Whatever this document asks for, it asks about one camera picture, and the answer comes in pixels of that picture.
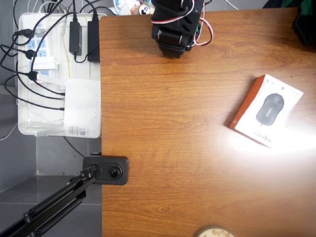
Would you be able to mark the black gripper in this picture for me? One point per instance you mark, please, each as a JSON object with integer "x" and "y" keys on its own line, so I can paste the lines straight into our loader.
{"x": 170, "y": 37}

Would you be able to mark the orange white mouse box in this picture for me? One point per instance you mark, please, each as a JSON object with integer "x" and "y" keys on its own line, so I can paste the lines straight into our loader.
{"x": 269, "y": 111}

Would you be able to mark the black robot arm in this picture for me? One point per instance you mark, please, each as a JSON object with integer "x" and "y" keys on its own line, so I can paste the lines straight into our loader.
{"x": 171, "y": 39}

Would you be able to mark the drink can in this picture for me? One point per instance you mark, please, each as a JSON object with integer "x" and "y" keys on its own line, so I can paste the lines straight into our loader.
{"x": 144, "y": 9}

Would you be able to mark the white plastic bag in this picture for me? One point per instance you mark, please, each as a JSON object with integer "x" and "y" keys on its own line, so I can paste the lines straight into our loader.
{"x": 124, "y": 7}

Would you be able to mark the wide black power adapter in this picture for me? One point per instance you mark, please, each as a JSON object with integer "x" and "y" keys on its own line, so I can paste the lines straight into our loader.
{"x": 93, "y": 39}

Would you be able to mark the slim black power adapter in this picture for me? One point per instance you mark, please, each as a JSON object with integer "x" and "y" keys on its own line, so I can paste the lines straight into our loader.
{"x": 75, "y": 37}

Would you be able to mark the green table clamp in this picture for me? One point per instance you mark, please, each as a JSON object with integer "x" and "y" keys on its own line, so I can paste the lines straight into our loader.
{"x": 291, "y": 3}

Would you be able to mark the white router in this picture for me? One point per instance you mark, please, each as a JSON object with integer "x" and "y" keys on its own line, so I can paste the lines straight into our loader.
{"x": 81, "y": 108}

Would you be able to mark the white power strip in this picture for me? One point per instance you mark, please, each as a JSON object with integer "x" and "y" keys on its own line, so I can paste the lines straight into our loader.
{"x": 40, "y": 45}

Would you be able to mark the white plug adapter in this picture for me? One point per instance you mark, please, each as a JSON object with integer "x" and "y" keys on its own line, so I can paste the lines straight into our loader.
{"x": 44, "y": 63}

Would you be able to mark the black power plug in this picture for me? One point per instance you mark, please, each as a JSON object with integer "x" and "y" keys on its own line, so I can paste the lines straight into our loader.
{"x": 30, "y": 54}
{"x": 32, "y": 75}
{"x": 26, "y": 32}

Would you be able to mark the black desk clamp base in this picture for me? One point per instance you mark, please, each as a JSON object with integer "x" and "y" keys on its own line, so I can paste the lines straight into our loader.
{"x": 118, "y": 172}

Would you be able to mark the round wooden coaster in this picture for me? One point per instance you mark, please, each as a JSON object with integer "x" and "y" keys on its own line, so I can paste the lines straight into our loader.
{"x": 214, "y": 232}

